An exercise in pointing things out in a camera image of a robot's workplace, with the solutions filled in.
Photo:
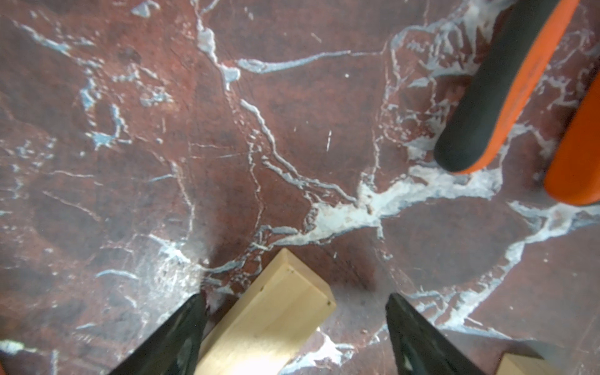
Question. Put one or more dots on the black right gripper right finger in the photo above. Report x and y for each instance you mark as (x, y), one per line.
(419, 347)

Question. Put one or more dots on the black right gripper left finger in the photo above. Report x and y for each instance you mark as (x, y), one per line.
(174, 347)

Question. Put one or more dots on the orange groove joint pliers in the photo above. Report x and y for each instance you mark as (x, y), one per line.
(499, 92)

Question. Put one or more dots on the natural wood long block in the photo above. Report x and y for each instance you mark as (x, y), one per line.
(512, 364)

